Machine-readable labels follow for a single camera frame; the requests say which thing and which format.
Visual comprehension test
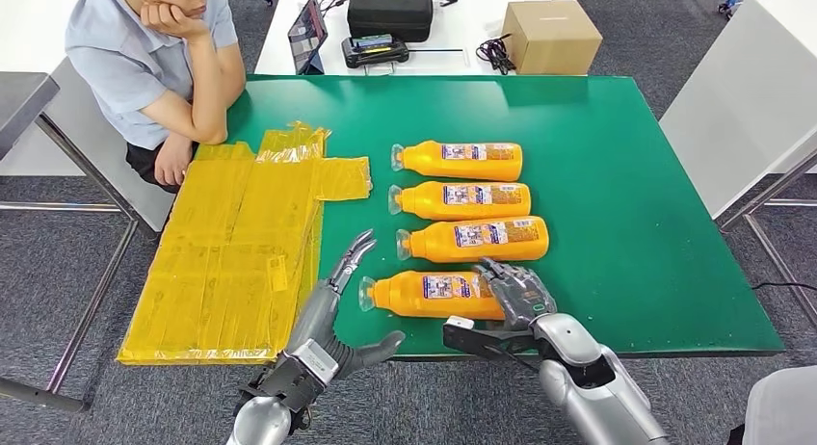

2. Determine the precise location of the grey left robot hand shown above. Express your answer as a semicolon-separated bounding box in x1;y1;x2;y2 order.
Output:
283;229;408;382

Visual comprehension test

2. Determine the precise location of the black tablet on stand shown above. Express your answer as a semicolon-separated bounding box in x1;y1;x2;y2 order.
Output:
287;0;329;76

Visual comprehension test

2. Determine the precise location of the black floor cable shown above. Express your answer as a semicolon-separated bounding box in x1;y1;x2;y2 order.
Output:
750;279;817;292

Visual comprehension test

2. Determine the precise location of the yellow taped cardboard mat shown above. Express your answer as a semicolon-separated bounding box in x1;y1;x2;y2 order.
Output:
117;121;374;367

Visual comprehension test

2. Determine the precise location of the black handheld controller with screen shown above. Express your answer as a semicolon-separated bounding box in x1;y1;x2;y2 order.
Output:
340;33;411;69

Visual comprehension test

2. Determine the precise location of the white table with metal legs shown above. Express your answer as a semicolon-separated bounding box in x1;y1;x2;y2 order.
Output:
658;0;817;331

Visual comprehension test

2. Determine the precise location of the black zipped carry case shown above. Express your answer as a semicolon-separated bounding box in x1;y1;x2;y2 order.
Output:
346;0;435;44

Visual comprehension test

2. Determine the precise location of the standing person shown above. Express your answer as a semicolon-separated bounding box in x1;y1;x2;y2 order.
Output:
727;365;817;445

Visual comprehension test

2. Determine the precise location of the person's right hand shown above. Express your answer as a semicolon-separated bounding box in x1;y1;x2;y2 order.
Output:
140;0;212;41

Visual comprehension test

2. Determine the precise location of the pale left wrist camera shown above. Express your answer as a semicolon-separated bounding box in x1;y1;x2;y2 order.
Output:
245;338;341;418

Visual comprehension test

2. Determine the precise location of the person's left hand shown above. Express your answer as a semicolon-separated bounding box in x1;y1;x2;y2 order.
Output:
152;132;196;188

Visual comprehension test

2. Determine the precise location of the brown cardboard box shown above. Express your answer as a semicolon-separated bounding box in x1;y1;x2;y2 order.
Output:
501;0;604;76

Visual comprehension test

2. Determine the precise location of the black coiled cable bundle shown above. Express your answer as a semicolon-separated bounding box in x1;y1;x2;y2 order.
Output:
474;33;517;76

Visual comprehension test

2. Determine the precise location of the grey desk with metal frame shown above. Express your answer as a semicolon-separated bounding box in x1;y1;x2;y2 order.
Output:
0;71;141;412

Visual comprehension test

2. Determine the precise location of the white table with equipment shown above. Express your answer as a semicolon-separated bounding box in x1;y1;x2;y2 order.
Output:
253;0;553;78

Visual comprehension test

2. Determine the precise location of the seated person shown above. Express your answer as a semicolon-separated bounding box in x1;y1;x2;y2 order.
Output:
64;0;249;195

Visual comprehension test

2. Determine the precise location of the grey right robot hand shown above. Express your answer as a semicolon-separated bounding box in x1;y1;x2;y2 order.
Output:
475;256;558;331

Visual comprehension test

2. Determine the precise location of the orange detergent bottle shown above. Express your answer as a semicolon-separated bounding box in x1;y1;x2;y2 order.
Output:
356;270;509;322
395;215;551;265
387;180;533;223
390;140;525;182

